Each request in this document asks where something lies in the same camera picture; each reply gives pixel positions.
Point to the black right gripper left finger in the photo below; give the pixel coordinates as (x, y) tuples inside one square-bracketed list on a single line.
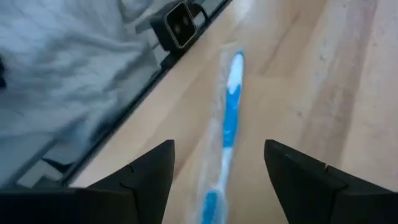
[(146, 186)]

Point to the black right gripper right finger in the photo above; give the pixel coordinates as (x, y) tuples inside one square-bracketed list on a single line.
[(304, 193)]

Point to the bagged blue white toothbrush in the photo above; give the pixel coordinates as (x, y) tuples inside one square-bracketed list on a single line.
[(231, 118)]

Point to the black table-level camera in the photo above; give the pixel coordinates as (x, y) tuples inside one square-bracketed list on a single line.
[(180, 25)]

